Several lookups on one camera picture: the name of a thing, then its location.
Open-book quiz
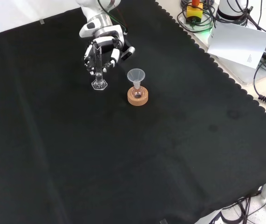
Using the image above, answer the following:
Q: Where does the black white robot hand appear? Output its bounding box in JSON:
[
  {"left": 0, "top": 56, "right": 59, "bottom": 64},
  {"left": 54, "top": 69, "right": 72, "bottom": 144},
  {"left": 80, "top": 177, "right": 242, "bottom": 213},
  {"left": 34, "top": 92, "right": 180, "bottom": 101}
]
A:
[{"left": 82, "top": 35, "right": 125, "bottom": 77}]

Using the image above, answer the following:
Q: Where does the clear glass graduated cylinder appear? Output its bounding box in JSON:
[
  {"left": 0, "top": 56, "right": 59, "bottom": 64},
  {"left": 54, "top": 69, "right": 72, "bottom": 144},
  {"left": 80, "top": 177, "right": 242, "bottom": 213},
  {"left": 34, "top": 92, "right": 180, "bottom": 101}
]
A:
[{"left": 91, "top": 44, "right": 108, "bottom": 91}]

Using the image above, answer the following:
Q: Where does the translucent plastic funnel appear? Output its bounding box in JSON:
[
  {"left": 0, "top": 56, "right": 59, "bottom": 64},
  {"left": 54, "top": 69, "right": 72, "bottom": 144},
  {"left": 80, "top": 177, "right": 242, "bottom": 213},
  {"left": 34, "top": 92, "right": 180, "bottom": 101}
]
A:
[{"left": 127, "top": 68, "right": 146, "bottom": 86}]

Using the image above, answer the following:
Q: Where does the round-bottom glass flask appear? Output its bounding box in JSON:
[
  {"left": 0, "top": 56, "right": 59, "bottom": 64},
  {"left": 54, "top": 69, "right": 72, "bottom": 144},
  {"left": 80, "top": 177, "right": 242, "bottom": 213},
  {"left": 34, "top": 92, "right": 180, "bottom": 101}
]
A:
[{"left": 132, "top": 80, "right": 145, "bottom": 99}]

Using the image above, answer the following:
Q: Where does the yellow stop button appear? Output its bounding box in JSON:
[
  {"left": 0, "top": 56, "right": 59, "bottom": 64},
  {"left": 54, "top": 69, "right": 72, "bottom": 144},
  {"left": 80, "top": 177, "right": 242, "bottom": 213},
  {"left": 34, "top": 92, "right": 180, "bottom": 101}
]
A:
[{"left": 185, "top": 0, "right": 205, "bottom": 24}]

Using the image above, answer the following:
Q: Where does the black bench cloth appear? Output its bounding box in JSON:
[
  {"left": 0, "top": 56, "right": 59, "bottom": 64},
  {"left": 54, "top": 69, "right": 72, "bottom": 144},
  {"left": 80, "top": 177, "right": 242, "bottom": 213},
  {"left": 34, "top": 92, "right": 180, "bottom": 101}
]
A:
[{"left": 0, "top": 0, "right": 266, "bottom": 224}]

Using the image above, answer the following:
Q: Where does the pale board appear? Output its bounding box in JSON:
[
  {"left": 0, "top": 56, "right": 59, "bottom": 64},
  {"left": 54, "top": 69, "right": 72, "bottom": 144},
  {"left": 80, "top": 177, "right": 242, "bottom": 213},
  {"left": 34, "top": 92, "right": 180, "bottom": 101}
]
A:
[{"left": 207, "top": 21, "right": 266, "bottom": 70}]

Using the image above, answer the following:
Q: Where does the white box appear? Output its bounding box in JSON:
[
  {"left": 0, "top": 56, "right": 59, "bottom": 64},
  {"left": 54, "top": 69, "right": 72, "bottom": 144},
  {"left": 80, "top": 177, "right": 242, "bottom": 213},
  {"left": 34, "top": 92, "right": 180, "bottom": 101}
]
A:
[{"left": 216, "top": 55, "right": 264, "bottom": 85}]

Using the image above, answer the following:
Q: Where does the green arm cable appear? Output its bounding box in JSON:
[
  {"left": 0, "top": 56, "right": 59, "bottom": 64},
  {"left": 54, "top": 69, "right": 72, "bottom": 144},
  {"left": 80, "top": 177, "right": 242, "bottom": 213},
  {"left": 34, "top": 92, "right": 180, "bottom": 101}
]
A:
[{"left": 97, "top": 0, "right": 129, "bottom": 34}]

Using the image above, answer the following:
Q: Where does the cork ring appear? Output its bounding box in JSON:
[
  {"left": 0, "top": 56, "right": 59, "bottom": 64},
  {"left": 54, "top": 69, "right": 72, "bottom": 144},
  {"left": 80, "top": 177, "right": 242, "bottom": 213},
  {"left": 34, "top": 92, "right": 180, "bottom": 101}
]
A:
[{"left": 127, "top": 86, "right": 149, "bottom": 106}]

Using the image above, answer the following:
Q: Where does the black cables round button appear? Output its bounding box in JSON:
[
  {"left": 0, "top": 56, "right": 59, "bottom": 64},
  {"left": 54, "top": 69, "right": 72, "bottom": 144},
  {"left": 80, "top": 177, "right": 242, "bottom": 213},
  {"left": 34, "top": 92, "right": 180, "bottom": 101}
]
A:
[{"left": 177, "top": 0, "right": 215, "bottom": 34}]

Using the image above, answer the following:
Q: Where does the white post black collar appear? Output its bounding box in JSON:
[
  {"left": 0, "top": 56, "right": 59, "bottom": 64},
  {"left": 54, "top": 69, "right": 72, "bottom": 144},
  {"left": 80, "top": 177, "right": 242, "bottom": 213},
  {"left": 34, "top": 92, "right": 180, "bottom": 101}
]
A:
[{"left": 216, "top": 0, "right": 250, "bottom": 22}]

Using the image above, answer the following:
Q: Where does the black cable bundle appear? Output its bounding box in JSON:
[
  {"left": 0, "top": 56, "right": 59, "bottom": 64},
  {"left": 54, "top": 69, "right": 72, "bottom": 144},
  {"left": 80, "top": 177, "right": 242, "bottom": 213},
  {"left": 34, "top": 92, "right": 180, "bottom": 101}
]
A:
[{"left": 207, "top": 191, "right": 266, "bottom": 224}]

